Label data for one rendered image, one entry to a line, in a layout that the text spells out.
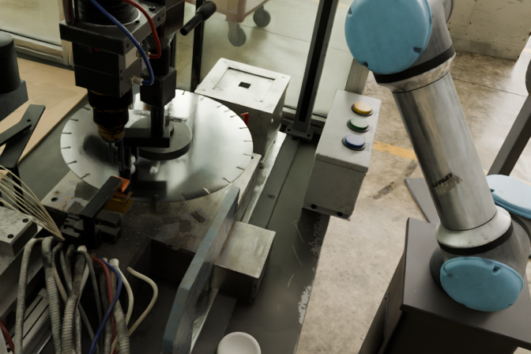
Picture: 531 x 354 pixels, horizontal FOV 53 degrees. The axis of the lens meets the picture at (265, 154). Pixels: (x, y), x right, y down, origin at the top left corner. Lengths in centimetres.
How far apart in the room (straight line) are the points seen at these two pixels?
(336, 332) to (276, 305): 94
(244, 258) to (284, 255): 14
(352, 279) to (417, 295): 101
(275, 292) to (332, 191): 26
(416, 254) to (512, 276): 31
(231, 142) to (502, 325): 60
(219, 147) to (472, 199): 42
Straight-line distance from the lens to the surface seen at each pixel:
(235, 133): 98
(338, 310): 195
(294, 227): 110
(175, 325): 66
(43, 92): 145
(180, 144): 92
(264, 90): 122
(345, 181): 109
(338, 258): 211
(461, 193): 83
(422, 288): 108
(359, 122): 116
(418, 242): 117
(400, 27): 71
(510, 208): 97
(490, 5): 405
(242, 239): 96
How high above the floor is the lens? 152
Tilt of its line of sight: 37 degrees down
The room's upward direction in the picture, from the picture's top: 10 degrees clockwise
